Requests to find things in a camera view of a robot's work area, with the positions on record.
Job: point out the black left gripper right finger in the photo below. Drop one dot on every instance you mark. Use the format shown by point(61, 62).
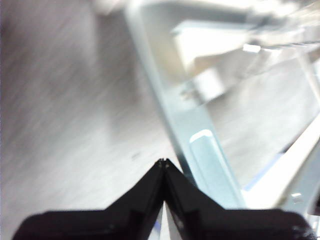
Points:
point(225, 225)

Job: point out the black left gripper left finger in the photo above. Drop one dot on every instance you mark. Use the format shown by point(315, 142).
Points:
point(112, 225)

